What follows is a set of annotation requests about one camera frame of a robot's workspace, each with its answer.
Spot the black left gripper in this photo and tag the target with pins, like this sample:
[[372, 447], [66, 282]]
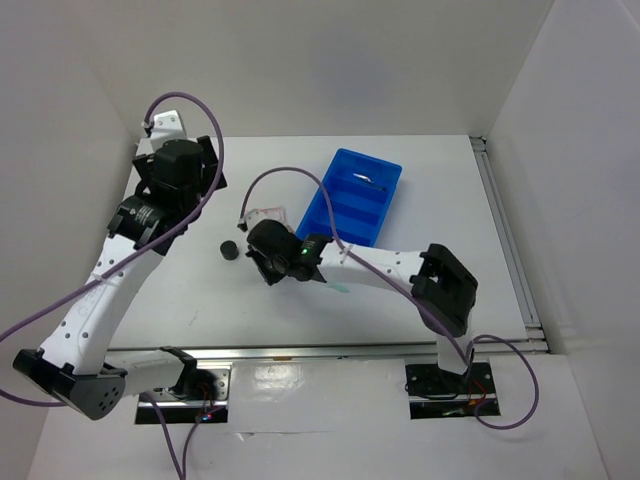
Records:
[[211, 169]]

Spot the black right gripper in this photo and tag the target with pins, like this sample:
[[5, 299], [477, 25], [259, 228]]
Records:
[[270, 276]]

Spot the pink sachet packet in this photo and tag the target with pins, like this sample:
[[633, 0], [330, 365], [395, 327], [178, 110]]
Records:
[[277, 214]]

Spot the black round jar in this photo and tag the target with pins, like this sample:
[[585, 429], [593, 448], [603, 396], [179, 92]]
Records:
[[229, 250]]

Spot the mint green nail file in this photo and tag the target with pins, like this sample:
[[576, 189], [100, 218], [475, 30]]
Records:
[[339, 288]]

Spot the blue plastic organizer tray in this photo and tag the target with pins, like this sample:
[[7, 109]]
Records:
[[359, 208]]

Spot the silver small tube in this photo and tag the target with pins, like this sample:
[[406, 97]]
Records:
[[363, 178]]

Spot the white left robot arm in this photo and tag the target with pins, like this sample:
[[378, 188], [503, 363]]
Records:
[[73, 364]]

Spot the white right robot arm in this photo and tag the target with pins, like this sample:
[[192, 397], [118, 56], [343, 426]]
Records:
[[440, 287]]

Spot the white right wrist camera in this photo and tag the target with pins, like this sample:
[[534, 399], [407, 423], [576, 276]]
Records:
[[251, 218]]

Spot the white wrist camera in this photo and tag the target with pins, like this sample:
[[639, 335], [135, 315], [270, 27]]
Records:
[[251, 218], [165, 126]]

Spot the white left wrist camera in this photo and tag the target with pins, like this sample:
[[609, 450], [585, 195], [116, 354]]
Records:
[[165, 126]]

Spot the aluminium front rail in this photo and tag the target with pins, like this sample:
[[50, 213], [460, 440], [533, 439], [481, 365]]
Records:
[[287, 353]]

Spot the aluminium rail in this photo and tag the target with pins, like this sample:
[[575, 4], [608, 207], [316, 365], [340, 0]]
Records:
[[536, 338], [287, 353]]

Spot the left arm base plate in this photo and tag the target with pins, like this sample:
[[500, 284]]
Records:
[[208, 403]]

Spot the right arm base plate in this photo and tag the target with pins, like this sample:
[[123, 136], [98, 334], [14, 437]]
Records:
[[435, 394]]

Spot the aluminium right side rail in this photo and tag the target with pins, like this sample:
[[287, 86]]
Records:
[[536, 338]]

